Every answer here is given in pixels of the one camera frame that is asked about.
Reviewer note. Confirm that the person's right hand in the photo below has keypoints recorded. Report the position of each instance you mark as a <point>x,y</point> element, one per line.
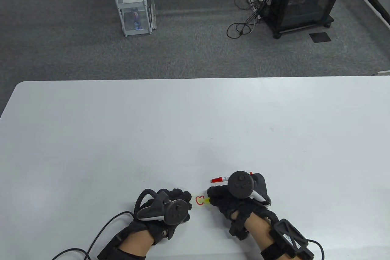
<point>231,206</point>

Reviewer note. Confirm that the person's left hand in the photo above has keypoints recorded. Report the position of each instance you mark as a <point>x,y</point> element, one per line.
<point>150,229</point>

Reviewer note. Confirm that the yellow glitter glue pen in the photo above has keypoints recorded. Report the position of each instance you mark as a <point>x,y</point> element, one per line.
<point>207,201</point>

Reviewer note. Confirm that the red and white whiteboard marker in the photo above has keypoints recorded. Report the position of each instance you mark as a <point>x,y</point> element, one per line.
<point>218,179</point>

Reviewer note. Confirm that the lined paper strip heart outline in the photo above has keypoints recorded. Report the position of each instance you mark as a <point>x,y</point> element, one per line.
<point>200,200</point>

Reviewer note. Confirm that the person's right forearm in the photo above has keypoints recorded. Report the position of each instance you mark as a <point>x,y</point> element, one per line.
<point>259,231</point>

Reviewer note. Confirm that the black right forearm tracker box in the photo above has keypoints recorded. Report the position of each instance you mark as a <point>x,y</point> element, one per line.
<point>288,237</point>

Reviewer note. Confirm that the black left forearm sleeve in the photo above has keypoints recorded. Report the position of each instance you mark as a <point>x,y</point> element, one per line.
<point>118,249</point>

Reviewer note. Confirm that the person's left forearm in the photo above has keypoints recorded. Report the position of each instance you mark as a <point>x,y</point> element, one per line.
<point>137,243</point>

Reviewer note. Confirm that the grey white right hand controller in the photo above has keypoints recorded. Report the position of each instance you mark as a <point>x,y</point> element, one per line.
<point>242,183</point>

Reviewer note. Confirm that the dark grey left hand controller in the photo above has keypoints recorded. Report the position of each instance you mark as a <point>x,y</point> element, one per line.
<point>170,211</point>

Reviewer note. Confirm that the black square floor plate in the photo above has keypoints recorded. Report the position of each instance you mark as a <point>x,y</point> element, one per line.
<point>320,37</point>

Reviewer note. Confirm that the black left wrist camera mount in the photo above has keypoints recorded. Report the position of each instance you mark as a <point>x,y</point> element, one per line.
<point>163,235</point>

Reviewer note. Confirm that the white floor rail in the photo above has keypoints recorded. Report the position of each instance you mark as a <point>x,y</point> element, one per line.
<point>365,1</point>

